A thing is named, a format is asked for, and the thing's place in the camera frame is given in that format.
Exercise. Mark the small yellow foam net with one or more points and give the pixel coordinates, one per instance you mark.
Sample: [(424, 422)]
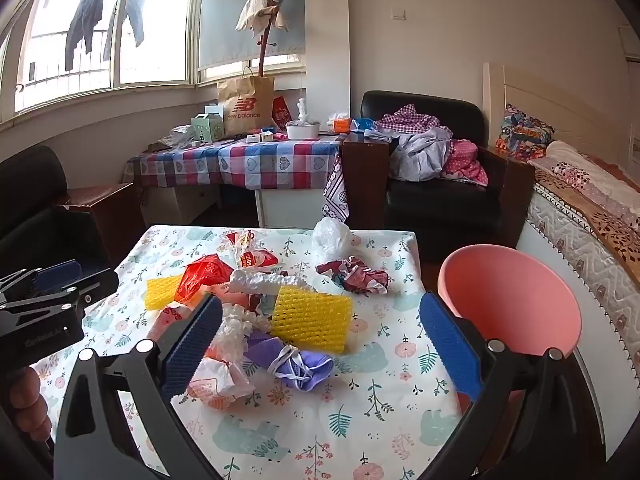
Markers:
[(160, 292)]

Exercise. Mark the white red printed plastic bag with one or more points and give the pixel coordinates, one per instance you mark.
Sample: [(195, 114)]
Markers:
[(170, 316)]

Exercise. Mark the large yellow foam net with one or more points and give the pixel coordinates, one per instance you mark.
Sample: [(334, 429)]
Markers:
[(310, 317)]

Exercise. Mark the white bowl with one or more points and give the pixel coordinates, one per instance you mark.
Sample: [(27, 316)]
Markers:
[(302, 131)]

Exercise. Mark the bed with cream headboard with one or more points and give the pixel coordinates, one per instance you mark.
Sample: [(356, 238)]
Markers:
[(565, 230)]

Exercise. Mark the clear crinkled plastic wrapper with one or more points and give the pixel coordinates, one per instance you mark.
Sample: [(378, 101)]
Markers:
[(235, 330)]

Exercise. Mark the clear red snack wrapper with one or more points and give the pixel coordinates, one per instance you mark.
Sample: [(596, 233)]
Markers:
[(252, 259)]

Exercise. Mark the purple floral cloth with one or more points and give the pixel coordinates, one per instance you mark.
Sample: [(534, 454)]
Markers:
[(336, 195)]

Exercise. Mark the brown paper shopping bag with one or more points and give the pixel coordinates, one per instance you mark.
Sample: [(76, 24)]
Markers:
[(245, 105)]

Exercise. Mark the light switch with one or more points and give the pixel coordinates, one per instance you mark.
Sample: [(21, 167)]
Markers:
[(398, 14)]

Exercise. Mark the pink dotted garment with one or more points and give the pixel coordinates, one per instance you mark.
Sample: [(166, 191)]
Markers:
[(467, 160)]

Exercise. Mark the beige garment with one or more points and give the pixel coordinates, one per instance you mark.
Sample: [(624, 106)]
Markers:
[(260, 12)]

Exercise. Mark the pink white plastic bag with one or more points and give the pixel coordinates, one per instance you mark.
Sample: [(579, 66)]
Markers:
[(220, 385)]

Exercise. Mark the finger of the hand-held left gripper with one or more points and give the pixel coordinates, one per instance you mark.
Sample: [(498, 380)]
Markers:
[(57, 275), (85, 287)]

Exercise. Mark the plaid heart tablecloth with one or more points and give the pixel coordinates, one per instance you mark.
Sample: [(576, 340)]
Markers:
[(235, 160)]

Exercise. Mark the floral bear print tablecloth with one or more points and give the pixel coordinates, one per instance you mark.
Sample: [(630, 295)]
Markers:
[(380, 440)]

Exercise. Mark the green paper box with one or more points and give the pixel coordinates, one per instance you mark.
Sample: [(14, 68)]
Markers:
[(207, 129)]

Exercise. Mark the roller blind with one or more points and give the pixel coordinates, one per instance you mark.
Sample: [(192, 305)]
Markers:
[(230, 40)]

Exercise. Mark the grey garment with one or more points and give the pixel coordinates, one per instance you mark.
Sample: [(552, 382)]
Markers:
[(420, 155)]

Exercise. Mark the translucent plastic bag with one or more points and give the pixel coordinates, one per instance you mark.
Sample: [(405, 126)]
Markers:
[(175, 136)]

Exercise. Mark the red packet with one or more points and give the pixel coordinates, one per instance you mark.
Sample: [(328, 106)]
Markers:
[(281, 110)]

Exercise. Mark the person's left hand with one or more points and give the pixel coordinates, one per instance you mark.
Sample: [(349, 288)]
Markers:
[(30, 400)]

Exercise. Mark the orange tissue pack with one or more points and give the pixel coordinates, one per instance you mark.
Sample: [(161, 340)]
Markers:
[(339, 124)]

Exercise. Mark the red white paper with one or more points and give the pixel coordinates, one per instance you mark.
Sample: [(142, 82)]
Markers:
[(357, 275)]

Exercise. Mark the brown floral quilt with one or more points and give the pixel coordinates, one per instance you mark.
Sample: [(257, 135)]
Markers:
[(600, 200)]

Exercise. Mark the white cabinet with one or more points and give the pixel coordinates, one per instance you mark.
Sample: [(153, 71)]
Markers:
[(290, 207)]

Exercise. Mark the empty black armchair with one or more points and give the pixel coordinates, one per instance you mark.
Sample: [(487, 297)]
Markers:
[(30, 200)]

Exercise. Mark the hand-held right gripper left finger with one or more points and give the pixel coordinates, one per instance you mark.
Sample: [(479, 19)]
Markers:
[(192, 340)]

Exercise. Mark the cartoon print pillow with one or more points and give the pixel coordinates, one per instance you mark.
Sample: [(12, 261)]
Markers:
[(525, 132)]

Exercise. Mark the purple checked shirt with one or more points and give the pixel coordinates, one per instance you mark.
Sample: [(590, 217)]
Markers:
[(405, 116)]

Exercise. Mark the purple face mask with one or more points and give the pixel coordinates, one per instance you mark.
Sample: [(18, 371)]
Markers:
[(310, 375)]

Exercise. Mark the pink plastic basin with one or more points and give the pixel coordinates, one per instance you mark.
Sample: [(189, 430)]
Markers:
[(505, 300)]

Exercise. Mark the window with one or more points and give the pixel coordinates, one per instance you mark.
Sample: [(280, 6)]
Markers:
[(160, 35)]

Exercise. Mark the wooden coat rack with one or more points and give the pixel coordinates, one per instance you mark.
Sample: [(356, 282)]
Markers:
[(266, 52)]

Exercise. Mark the white plastic figure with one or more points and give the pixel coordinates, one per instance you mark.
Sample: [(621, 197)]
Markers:
[(301, 109)]

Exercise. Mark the white foam piece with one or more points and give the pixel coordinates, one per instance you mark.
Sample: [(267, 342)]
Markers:
[(260, 282)]

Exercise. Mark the blue hanging garment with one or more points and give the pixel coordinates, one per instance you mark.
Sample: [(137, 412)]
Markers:
[(132, 15)]

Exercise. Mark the dark hanging trousers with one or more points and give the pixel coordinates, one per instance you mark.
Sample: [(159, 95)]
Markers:
[(85, 15)]

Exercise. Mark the blue packet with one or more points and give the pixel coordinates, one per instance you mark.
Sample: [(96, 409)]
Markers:
[(362, 124)]

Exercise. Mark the black armchair with clothes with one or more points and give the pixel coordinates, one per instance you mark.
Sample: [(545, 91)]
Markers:
[(440, 210)]

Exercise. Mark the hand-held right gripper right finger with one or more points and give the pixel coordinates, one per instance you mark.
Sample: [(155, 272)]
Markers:
[(450, 345)]

